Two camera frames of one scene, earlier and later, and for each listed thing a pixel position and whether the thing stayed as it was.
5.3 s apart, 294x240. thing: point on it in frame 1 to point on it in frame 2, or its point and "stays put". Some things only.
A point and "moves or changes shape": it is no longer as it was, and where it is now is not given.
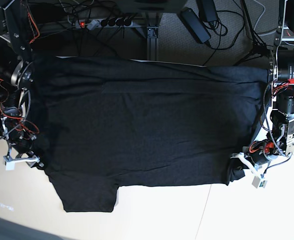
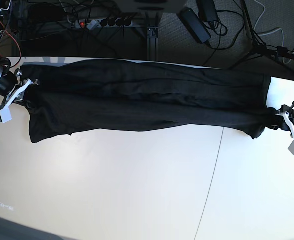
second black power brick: [207, 10] stays put
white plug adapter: [93, 24] stays put
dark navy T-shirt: [103, 123] moves or changes shape
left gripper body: [20, 150] to [3, 82]
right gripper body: [277, 143] to [286, 118]
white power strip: [107, 23] stays put
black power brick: [195, 26] stays put
